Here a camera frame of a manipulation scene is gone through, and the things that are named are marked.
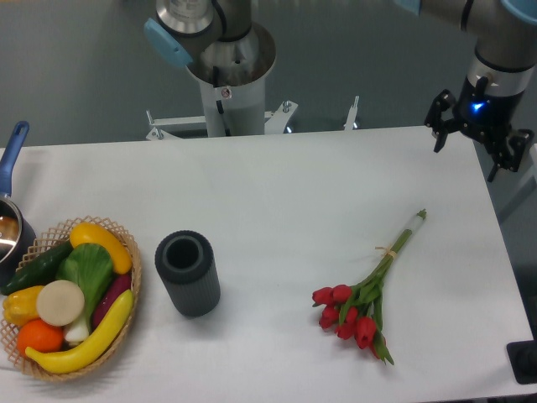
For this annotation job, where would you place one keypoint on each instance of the black bracket at table edge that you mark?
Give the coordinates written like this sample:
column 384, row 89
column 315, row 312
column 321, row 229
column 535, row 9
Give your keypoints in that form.
column 522, row 357

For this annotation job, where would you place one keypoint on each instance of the silver robot arm base column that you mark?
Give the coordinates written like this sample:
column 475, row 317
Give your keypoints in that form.
column 223, row 49

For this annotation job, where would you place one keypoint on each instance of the blue handled saucepan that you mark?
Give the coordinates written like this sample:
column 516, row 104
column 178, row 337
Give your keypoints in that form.
column 16, row 233

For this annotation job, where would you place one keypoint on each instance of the orange fruit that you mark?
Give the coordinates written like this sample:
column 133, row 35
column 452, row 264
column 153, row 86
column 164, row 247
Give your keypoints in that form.
column 40, row 336

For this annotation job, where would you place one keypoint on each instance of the silver robot arm with gripper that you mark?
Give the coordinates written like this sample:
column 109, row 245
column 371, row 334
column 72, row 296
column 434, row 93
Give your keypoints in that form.
column 505, row 51

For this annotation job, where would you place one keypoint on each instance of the beige round radish slice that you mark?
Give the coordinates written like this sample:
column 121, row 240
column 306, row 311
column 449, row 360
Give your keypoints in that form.
column 60, row 303

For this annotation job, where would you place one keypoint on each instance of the red tulip bouquet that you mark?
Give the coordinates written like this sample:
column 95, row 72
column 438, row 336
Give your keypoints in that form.
column 356, row 311

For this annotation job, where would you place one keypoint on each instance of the woven wicker basket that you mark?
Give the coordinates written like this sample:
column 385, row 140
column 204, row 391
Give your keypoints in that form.
column 46, row 240

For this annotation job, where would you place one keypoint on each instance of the yellow squash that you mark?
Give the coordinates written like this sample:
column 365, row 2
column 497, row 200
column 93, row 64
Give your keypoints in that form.
column 88, row 232

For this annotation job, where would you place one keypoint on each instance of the yellow bell pepper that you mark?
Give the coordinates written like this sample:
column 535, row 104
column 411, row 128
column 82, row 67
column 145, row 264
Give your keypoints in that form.
column 20, row 307

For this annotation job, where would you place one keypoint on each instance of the dark grey ribbed vase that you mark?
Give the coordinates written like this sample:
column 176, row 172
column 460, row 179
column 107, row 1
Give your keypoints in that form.
column 185, row 262

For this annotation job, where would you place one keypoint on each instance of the white metal stand frame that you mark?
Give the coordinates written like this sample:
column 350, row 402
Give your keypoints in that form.
column 224, row 122

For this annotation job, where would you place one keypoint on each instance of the green cucumber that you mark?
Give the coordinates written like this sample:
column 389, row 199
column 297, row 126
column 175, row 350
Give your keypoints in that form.
column 39, row 271

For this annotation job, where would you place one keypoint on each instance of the green bok choy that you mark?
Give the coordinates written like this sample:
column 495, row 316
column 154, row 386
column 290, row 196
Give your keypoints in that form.
column 89, row 266

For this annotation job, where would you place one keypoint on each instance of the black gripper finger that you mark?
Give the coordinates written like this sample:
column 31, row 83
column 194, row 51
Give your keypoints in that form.
column 441, row 128
column 507, row 147

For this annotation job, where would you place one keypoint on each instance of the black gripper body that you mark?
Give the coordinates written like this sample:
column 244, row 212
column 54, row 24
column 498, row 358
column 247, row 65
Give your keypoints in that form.
column 483, row 117

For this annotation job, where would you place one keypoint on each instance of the purple sweet potato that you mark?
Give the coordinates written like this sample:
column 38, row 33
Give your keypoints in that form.
column 115, row 289

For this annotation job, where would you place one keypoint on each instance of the long yellow banana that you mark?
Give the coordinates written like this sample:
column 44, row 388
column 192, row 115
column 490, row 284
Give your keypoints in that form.
column 89, row 351

